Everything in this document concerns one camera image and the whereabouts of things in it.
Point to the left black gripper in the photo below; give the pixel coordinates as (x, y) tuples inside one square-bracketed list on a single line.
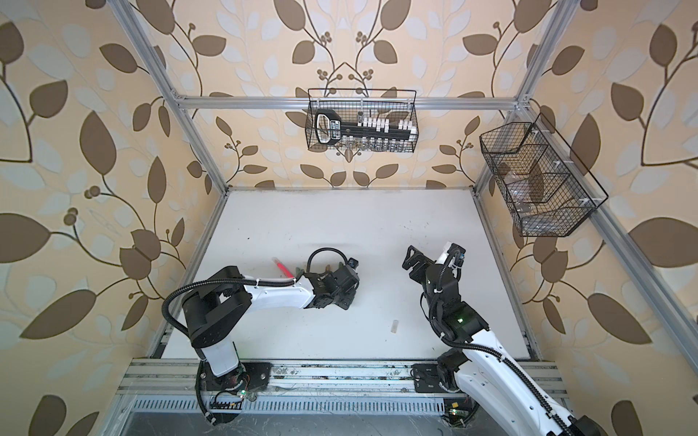
[(351, 295)]

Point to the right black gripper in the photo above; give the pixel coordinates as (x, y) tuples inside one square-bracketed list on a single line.
[(427, 264)]

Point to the pink highlighter marker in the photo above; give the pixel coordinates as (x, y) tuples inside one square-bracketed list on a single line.
[(283, 269)]

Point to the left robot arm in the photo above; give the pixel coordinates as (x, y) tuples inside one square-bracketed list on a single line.
[(207, 311)]

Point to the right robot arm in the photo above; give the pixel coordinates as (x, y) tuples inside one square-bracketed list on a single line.
[(477, 363)]

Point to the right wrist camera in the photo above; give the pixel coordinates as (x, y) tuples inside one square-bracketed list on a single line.
[(454, 256)]

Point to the right black wire basket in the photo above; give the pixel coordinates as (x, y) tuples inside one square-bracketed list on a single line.
[(547, 188)]

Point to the black wire basket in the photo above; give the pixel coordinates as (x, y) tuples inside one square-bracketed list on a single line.
[(393, 103), (547, 188)]

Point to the black socket rail tool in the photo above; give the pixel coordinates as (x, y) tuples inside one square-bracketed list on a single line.
[(361, 130)]

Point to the rear black wire basket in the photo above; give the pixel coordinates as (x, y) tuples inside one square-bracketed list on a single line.
[(393, 103)]

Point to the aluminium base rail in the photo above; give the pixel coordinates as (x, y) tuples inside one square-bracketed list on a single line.
[(295, 387)]

